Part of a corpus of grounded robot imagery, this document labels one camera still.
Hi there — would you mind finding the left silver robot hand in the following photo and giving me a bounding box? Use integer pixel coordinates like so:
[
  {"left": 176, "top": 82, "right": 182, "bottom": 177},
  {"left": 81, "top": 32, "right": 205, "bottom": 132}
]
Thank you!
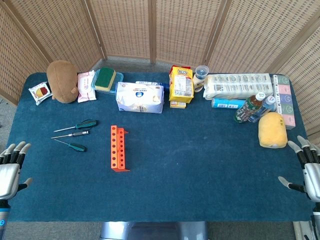
[{"left": 0, "top": 141, "right": 33, "bottom": 201}]

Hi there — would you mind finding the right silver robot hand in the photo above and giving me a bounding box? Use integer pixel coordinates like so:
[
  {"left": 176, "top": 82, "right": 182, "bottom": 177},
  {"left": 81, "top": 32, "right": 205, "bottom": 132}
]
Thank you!
[{"left": 278, "top": 135, "right": 320, "bottom": 202}]

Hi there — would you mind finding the small green-black handle screwdriver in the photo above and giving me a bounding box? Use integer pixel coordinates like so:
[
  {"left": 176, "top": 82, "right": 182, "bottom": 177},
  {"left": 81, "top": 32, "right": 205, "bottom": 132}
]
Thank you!
[{"left": 54, "top": 138, "right": 87, "bottom": 153}]

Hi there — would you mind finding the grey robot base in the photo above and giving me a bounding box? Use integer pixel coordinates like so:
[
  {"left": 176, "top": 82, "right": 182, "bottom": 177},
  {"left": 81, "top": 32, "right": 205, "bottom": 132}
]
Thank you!
[{"left": 99, "top": 221, "right": 209, "bottom": 240}]

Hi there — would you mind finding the orange test tube rack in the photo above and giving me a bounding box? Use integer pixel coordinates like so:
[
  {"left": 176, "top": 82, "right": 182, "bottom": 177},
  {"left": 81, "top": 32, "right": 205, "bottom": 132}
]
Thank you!
[{"left": 110, "top": 125, "right": 131, "bottom": 173}]

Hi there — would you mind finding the yellow plush bread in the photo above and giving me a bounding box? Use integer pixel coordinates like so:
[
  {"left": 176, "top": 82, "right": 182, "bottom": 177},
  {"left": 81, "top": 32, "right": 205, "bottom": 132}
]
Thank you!
[{"left": 258, "top": 111, "right": 288, "bottom": 149}]

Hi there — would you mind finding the multicolour tissue packet strip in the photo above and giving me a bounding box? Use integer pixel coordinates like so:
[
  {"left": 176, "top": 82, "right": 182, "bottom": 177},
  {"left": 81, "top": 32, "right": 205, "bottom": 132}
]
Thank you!
[{"left": 271, "top": 74, "right": 297, "bottom": 130}]

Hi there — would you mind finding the blue label water bottle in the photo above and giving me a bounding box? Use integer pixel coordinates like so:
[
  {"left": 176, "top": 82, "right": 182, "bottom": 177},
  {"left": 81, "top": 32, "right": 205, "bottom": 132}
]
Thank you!
[{"left": 248, "top": 95, "right": 277, "bottom": 123}]

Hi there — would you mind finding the white snack packet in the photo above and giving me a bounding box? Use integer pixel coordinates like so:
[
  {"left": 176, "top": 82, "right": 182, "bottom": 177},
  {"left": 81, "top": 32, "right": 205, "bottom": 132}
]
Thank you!
[{"left": 28, "top": 81, "right": 53, "bottom": 106}]

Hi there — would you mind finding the green tea bottle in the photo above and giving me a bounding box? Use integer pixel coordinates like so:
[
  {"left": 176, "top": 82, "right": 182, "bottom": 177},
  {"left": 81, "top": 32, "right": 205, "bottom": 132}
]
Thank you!
[{"left": 233, "top": 91, "right": 266, "bottom": 124}]

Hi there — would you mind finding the brown plush toy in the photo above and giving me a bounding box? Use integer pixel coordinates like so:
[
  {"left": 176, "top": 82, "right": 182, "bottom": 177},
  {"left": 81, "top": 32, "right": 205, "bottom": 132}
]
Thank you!
[{"left": 46, "top": 60, "right": 79, "bottom": 104}]

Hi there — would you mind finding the blue cylindrical can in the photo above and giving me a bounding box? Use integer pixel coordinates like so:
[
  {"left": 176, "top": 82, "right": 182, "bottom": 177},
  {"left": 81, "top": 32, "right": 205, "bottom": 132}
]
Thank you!
[{"left": 211, "top": 97, "right": 247, "bottom": 110}]

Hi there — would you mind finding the white paper roll pack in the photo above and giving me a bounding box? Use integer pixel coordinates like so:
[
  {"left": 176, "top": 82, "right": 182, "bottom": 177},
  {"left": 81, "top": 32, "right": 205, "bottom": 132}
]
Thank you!
[{"left": 202, "top": 72, "right": 274, "bottom": 101}]

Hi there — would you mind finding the pink wet wipes pack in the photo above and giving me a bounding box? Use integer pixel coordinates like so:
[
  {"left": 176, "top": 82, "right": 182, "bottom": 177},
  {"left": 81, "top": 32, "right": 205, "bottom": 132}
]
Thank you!
[{"left": 76, "top": 70, "right": 97, "bottom": 103}]

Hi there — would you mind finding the blue table cloth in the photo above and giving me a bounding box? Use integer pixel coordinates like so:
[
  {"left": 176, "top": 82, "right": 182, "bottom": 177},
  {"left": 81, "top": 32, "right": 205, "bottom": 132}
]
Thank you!
[{"left": 0, "top": 72, "right": 318, "bottom": 223}]

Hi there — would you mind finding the green yellow sponge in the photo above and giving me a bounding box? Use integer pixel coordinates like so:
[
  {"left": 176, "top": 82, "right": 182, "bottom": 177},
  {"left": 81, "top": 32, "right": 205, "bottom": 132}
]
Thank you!
[{"left": 94, "top": 66, "right": 117, "bottom": 91}]

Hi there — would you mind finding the clear blue plastic tray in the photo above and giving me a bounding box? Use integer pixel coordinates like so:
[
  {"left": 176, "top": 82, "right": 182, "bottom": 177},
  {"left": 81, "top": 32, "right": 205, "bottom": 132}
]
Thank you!
[{"left": 91, "top": 68, "right": 125, "bottom": 95}]

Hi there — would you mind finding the white jar clear cap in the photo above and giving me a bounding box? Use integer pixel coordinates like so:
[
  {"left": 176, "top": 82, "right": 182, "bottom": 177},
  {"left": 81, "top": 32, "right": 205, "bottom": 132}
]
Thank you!
[{"left": 192, "top": 65, "right": 210, "bottom": 93}]

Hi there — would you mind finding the white tissue pack blue logo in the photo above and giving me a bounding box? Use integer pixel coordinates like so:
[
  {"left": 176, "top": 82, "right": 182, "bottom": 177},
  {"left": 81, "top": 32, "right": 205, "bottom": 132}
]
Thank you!
[{"left": 115, "top": 81, "right": 165, "bottom": 115}]

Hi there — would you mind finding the yellow biscuit box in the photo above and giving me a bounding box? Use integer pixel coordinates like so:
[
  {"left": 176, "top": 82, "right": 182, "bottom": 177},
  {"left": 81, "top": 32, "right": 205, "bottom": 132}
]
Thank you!
[{"left": 168, "top": 65, "right": 195, "bottom": 104}]

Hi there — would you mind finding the woven bamboo folding screen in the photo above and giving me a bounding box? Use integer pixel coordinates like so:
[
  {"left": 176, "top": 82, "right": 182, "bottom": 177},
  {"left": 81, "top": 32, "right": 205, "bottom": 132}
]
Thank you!
[{"left": 0, "top": 0, "right": 320, "bottom": 141}]

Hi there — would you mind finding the white metal frame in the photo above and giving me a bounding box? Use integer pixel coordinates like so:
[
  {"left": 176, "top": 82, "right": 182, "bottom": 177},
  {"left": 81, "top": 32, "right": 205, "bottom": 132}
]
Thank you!
[{"left": 292, "top": 221, "right": 313, "bottom": 240}]

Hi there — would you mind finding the metal handle precision screwdriver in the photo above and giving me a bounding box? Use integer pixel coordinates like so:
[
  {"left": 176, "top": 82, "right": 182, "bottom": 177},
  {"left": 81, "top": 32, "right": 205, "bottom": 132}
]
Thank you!
[{"left": 50, "top": 130, "right": 91, "bottom": 139}]

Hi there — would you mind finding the large green-black handle screwdriver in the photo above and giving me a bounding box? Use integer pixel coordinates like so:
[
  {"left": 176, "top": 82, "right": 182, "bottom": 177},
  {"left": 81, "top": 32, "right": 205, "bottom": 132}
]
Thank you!
[{"left": 53, "top": 119, "right": 99, "bottom": 133}]

